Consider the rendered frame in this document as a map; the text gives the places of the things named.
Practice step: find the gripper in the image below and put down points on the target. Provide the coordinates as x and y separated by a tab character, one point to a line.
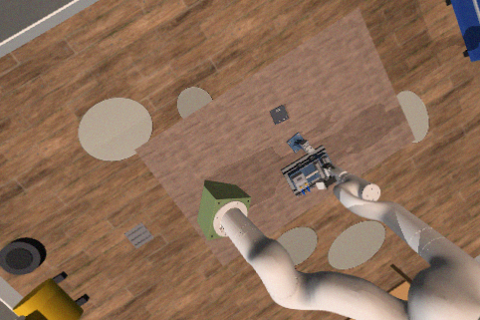
334	170

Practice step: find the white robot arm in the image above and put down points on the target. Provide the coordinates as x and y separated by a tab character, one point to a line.
447	290

